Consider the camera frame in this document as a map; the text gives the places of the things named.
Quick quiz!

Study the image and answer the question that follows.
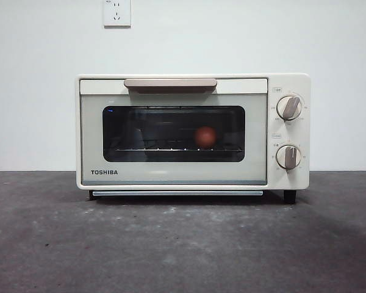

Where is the oven door with brown handle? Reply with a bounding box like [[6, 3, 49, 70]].
[[79, 77, 268, 186]]

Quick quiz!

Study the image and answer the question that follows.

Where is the silver crumb tray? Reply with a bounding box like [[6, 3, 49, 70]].
[[90, 190, 265, 198]]

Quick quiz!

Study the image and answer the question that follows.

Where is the small cream timer knob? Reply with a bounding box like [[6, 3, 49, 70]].
[[276, 144, 302, 170]]

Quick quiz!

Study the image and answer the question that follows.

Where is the large cream temperature knob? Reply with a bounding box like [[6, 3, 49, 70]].
[[276, 95, 303, 120]]

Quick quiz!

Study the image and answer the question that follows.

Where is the cream Toshiba toaster oven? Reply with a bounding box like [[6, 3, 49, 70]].
[[75, 73, 311, 204]]

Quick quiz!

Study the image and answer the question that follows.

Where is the chrome wire oven rack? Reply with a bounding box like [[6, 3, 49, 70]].
[[114, 146, 243, 153]]

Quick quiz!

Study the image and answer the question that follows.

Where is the white wall socket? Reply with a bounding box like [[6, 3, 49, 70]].
[[103, 0, 132, 29]]

